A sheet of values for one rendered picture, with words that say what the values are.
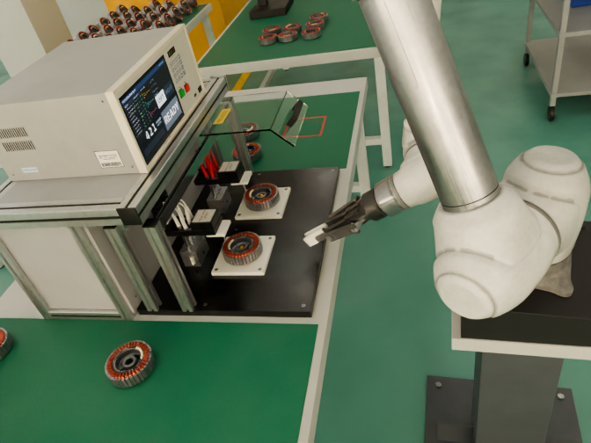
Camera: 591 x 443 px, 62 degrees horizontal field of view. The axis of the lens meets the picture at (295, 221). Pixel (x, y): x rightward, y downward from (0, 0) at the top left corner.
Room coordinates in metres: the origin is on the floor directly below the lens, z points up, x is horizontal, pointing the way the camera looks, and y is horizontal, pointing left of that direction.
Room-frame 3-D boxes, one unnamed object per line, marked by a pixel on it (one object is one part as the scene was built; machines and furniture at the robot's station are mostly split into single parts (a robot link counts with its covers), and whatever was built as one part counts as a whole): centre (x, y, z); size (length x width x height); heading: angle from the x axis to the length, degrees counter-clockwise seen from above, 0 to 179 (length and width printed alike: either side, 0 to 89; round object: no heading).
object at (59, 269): (1.01, 0.61, 0.91); 0.28 x 0.03 x 0.32; 72
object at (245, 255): (1.08, 0.16, 0.80); 0.11 x 0.11 x 0.04
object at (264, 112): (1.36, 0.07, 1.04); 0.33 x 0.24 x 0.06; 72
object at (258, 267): (1.08, 0.16, 0.78); 0.15 x 0.15 x 0.01; 72
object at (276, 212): (1.31, 0.09, 0.78); 0.15 x 0.15 x 0.01; 72
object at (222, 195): (1.35, 0.22, 0.80); 0.08 x 0.05 x 0.06; 162
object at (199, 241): (1.12, 0.30, 0.80); 0.08 x 0.05 x 0.06; 162
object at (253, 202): (1.31, 0.09, 0.80); 0.11 x 0.11 x 0.04
